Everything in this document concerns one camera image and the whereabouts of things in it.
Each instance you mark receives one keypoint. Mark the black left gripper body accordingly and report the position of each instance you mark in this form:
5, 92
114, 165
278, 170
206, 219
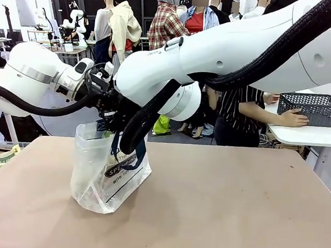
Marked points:
97, 85

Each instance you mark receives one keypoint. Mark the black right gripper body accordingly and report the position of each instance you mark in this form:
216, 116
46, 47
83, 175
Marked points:
123, 108

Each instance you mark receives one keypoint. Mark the grey plastic basket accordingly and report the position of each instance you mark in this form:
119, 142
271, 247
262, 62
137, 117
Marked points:
312, 110

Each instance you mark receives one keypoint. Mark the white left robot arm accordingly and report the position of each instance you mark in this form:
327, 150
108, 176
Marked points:
33, 64

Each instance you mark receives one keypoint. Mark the person's right forearm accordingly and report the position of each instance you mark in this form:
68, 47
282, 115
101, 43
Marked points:
260, 115

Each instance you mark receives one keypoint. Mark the black bag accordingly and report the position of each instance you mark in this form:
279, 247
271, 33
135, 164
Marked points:
27, 129

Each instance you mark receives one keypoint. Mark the green cream paper bag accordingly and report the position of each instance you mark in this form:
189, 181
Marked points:
0, 159

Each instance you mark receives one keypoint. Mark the person's left hand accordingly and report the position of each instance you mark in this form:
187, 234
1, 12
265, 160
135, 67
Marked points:
270, 98

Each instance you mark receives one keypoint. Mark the person's right hand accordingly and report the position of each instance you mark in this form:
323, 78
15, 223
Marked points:
296, 119

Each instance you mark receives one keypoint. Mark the background work desk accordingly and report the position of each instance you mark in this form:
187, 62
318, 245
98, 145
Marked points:
70, 51

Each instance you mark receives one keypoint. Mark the mannequin white shirt dark skirt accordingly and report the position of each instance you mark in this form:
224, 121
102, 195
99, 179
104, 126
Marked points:
101, 27

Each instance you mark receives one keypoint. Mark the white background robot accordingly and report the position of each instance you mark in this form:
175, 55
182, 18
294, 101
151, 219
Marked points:
75, 24

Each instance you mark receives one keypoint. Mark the mannequin black hat cream jacket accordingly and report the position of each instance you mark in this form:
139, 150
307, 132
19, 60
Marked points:
125, 26

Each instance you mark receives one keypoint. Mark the mannequin plaid shirt green pants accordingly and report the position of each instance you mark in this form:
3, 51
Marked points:
163, 27

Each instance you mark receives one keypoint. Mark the grey whiteboard panel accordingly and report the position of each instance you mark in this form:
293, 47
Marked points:
25, 11

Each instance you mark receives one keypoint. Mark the black tripod stand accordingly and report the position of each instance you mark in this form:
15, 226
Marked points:
9, 19

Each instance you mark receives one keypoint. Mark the person in striped shirt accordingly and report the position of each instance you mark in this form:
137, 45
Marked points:
237, 107

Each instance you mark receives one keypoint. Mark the mannequin red top blue shirt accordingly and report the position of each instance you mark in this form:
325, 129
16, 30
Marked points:
197, 18

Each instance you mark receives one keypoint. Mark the mannequin in black jacket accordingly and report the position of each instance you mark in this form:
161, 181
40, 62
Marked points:
220, 15

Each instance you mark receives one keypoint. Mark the mannequin in white clothes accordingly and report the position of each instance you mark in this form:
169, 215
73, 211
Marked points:
252, 12

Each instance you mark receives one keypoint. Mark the white round-edged side table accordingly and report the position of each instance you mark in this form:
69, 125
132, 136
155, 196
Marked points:
314, 135

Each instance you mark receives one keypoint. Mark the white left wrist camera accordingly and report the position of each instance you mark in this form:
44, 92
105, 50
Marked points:
109, 68

